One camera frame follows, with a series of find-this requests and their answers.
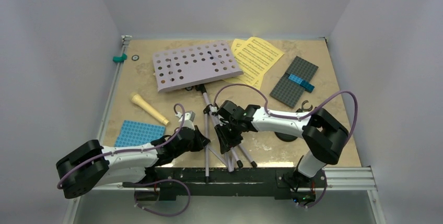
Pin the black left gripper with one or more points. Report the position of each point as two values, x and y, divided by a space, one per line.
200 140

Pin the cream yellow microphone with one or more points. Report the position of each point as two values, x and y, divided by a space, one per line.
139 101

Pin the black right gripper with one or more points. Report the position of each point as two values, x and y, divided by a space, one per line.
226 143

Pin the aluminium left frame rail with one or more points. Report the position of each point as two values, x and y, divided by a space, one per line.
73 204

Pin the teal plastic clip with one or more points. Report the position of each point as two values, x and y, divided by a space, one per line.
120 59

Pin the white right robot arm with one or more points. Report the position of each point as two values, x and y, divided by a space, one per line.
324 135

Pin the black front mounting rail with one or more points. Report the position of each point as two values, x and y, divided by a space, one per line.
276 182

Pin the dark grey studded baseplate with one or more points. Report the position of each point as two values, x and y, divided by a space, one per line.
288 92

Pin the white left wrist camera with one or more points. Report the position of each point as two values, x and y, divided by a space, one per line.
187 119

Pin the yellow sheet music page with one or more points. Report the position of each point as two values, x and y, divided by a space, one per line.
264 55
250 76

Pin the light blue studded baseplate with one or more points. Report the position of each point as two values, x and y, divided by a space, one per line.
134 133

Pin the blue brick on baseplate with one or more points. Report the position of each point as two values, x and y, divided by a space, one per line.
307 86

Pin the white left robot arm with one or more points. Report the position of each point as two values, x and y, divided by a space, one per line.
91 164

